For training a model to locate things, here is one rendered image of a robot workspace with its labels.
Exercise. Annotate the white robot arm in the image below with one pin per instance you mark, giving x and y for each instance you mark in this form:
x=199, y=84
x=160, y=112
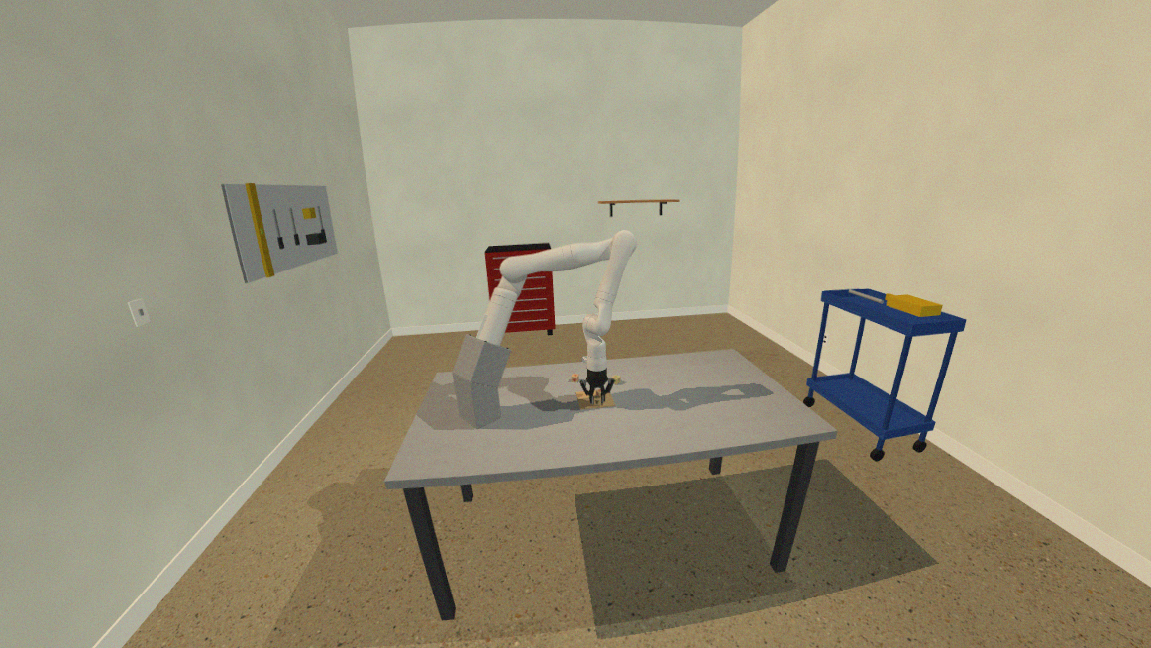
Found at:
x=514, y=272

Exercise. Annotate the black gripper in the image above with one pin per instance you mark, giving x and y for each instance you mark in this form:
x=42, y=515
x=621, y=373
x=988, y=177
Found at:
x=597, y=380

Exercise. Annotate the tan flat mat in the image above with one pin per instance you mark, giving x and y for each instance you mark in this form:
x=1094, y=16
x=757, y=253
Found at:
x=584, y=402

